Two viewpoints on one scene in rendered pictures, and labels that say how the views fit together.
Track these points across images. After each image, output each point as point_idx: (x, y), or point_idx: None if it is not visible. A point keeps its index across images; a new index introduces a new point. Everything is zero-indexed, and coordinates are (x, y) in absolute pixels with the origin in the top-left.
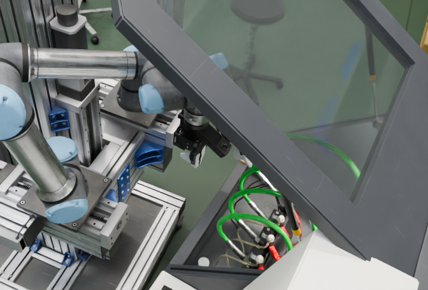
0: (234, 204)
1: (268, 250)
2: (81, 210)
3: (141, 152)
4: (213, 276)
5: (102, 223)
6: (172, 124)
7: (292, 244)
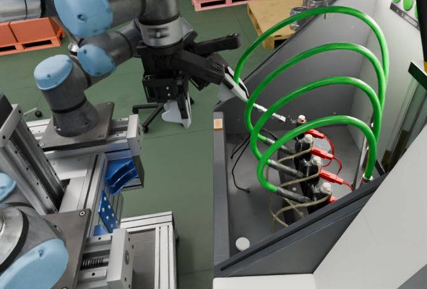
0: (230, 173)
1: (318, 179)
2: (56, 258)
3: (111, 173)
4: (290, 242)
5: (104, 267)
6: (129, 129)
7: (327, 164)
